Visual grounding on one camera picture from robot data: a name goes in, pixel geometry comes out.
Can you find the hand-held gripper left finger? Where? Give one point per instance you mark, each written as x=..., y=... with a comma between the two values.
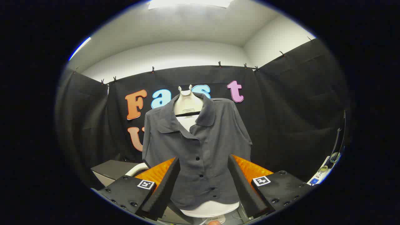
x=165, y=193

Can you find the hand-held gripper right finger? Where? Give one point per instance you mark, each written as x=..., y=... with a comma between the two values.
x=245, y=187

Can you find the grey button shirt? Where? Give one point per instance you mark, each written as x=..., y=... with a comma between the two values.
x=215, y=140

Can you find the grey drawer cabinet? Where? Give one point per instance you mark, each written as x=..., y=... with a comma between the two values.
x=109, y=170

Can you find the white box with blue label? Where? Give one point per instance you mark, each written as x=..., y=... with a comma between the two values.
x=320, y=176

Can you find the thin black hanger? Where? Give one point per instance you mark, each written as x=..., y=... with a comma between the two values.
x=187, y=114

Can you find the black backdrop cloth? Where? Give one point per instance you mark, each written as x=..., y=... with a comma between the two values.
x=281, y=109

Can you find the white mannequin torso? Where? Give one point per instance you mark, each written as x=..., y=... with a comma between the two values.
x=187, y=104

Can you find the row of black clips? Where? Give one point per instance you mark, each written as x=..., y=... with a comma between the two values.
x=219, y=64

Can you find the ceiling light panel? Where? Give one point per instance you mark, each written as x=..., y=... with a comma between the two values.
x=190, y=3

